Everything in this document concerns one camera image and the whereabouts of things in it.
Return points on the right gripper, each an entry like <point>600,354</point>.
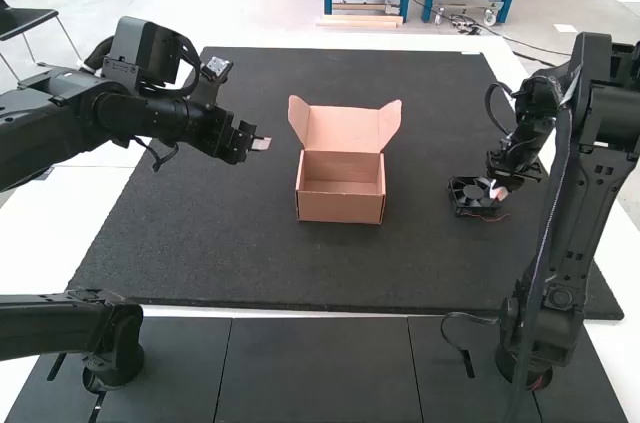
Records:
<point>515,163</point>

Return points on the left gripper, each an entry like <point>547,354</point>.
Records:
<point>225,138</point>

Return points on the black square fan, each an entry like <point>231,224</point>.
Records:
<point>470,193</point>

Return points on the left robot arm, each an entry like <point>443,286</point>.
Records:
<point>50,113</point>

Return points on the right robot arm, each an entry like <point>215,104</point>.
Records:
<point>585,203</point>

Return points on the cardboard box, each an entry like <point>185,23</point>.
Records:
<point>340,205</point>

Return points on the black mat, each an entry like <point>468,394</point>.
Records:
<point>225,243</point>

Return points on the wooden planks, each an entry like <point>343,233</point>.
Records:
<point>360,21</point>

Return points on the dark base panel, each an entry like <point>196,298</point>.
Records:
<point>320,368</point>
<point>440,393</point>
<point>175,368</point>

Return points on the black folding chair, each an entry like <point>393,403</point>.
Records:
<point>25,18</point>

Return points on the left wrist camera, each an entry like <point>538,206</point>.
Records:
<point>219,68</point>

